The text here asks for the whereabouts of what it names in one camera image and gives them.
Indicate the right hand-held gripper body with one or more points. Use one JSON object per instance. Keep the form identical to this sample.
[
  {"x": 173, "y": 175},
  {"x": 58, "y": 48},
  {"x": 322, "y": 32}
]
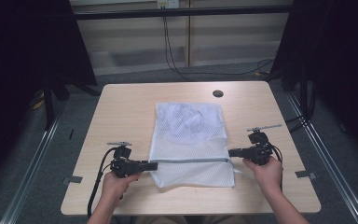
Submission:
[{"x": 259, "y": 151}]

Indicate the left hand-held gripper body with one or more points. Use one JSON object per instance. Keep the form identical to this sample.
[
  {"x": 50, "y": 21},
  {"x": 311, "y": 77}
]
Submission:
[{"x": 122, "y": 166}]

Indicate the white mesh laundry bag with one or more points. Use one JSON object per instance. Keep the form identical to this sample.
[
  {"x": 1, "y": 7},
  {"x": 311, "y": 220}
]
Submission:
[{"x": 191, "y": 149}]

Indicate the person's left hand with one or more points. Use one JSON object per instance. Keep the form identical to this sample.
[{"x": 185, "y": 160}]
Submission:
[{"x": 118, "y": 186}]

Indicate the person's right hand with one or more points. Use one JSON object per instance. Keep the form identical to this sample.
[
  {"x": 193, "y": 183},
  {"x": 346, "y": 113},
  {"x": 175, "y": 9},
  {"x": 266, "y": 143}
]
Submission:
[{"x": 267, "y": 175}]

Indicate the grey tape strip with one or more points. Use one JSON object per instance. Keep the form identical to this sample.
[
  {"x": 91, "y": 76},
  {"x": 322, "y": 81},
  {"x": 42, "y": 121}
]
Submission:
[
  {"x": 306, "y": 174},
  {"x": 73, "y": 179}
]

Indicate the white cloth inside bag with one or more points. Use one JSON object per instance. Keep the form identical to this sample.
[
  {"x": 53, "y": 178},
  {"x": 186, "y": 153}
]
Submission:
[{"x": 191, "y": 119}]

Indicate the small black floor tape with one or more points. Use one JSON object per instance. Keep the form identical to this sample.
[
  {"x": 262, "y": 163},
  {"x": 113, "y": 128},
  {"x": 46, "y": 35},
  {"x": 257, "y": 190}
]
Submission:
[{"x": 71, "y": 134}]

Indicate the person's legs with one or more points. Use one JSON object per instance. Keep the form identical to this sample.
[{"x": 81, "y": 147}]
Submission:
[{"x": 192, "y": 220}]

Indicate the black metal stand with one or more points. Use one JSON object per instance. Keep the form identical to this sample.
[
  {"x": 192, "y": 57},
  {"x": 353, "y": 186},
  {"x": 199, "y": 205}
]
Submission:
[{"x": 48, "y": 105}]

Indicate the dark curtain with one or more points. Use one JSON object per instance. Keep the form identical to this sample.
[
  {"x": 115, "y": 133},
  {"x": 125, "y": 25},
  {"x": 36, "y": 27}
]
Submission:
[
  {"x": 338, "y": 68},
  {"x": 18, "y": 77}
]

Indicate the black horizontal bar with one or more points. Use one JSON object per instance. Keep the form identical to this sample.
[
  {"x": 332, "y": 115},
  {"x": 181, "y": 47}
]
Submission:
[{"x": 183, "y": 12}]

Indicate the metal floor rail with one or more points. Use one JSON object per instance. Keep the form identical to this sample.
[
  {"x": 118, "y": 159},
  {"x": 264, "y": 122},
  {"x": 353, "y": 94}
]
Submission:
[
  {"x": 28, "y": 177},
  {"x": 329, "y": 168}
]

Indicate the white wall outlet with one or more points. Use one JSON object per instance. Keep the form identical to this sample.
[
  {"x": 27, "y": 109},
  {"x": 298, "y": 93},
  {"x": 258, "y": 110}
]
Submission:
[{"x": 167, "y": 3}]

